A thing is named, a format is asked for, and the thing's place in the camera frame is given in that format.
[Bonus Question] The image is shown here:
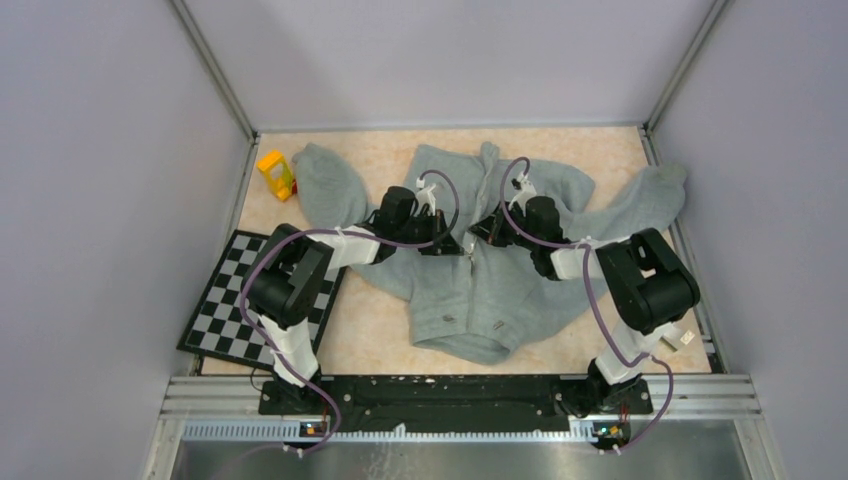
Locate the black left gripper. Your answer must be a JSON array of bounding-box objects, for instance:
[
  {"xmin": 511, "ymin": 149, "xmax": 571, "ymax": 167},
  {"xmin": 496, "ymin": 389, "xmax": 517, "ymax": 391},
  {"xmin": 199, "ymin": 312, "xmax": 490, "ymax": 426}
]
[{"xmin": 395, "ymin": 209, "xmax": 464, "ymax": 256}]

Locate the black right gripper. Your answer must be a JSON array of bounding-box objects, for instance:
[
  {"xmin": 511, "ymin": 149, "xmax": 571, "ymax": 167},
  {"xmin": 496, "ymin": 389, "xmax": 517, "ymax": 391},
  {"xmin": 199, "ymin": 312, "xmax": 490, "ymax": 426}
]
[{"xmin": 469, "ymin": 200, "xmax": 540, "ymax": 251}]

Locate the grey zip-up jacket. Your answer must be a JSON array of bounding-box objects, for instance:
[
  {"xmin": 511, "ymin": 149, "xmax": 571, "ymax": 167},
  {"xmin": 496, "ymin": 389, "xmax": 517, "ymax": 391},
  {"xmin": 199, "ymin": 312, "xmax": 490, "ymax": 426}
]
[{"xmin": 291, "ymin": 140, "xmax": 688, "ymax": 367}]

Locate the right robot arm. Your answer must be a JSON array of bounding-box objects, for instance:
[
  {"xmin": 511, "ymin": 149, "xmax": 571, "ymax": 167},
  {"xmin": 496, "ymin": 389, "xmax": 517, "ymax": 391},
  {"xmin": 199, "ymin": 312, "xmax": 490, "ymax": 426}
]
[{"xmin": 469, "ymin": 196, "xmax": 701, "ymax": 417}]

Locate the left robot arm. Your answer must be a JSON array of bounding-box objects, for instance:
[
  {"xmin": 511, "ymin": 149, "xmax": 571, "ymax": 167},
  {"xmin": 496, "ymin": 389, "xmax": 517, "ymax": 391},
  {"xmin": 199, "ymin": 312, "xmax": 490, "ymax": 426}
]
[{"xmin": 240, "ymin": 185, "xmax": 461, "ymax": 414}]

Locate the white small card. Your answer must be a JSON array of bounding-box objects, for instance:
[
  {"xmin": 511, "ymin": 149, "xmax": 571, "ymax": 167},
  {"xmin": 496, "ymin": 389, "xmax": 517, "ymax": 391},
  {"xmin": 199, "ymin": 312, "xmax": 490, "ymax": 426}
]
[{"xmin": 661, "ymin": 325, "xmax": 696, "ymax": 352}]

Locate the black white checkerboard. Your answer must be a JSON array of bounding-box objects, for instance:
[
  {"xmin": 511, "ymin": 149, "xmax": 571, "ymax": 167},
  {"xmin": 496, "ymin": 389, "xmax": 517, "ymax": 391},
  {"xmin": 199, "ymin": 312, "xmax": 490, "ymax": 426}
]
[{"xmin": 176, "ymin": 229, "xmax": 347, "ymax": 372}]

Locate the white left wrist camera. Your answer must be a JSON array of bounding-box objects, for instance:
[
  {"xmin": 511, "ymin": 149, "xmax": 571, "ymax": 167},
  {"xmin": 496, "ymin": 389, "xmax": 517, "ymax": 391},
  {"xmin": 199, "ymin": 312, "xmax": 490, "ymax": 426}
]
[{"xmin": 415, "ymin": 177, "xmax": 439, "ymax": 216}]

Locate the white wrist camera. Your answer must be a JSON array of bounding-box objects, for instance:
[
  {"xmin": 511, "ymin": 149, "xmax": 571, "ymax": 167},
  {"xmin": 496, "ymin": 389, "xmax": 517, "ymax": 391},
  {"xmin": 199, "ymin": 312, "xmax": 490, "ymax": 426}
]
[
  {"xmin": 415, "ymin": 177, "xmax": 439, "ymax": 216},
  {"xmin": 509, "ymin": 173, "xmax": 538, "ymax": 211}
]

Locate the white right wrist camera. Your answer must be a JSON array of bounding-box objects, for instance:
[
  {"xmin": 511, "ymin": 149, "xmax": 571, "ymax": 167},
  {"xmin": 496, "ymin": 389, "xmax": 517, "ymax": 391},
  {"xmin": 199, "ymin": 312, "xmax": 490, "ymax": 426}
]
[{"xmin": 509, "ymin": 173, "xmax": 538, "ymax": 211}]

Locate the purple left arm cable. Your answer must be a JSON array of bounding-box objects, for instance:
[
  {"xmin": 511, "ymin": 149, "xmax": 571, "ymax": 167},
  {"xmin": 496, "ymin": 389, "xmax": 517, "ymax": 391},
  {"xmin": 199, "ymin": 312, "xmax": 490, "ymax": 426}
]
[{"xmin": 238, "ymin": 169, "xmax": 462, "ymax": 458}]

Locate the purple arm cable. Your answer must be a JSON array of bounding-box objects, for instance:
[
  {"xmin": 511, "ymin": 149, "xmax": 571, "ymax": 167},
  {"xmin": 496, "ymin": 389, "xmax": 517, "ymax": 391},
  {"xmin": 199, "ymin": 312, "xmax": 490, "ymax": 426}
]
[
  {"xmin": 238, "ymin": 169, "xmax": 462, "ymax": 458},
  {"xmin": 500, "ymin": 156, "xmax": 676, "ymax": 457}
]

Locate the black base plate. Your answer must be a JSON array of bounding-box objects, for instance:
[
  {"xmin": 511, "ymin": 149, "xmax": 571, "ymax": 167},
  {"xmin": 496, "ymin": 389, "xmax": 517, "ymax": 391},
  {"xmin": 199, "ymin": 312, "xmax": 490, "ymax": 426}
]
[{"xmin": 258, "ymin": 375, "xmax": 654, "ymax": 433}]

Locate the yellow toy block frame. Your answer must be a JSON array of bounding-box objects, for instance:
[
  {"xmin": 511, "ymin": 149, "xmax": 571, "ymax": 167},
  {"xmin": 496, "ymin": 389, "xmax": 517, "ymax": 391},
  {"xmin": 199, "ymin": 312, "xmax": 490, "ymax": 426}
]
[{"xmin": 256, "ymin": 150, "xmax": 298, "ymax": 201}]

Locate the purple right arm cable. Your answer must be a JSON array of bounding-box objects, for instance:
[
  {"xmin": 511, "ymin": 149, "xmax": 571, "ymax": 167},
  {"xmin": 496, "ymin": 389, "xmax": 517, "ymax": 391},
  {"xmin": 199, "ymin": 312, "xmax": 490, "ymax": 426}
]
[{"xmin": 500, "ymin": 156, "xmax": 676, "ymax": 457}]

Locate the aluminium front rail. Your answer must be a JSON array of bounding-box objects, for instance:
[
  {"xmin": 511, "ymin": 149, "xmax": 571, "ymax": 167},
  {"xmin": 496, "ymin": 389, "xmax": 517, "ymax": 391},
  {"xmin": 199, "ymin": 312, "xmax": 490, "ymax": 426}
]
[{"xmin": 160, "ymin": 374, "xmax": 762, "ymax": 445}]

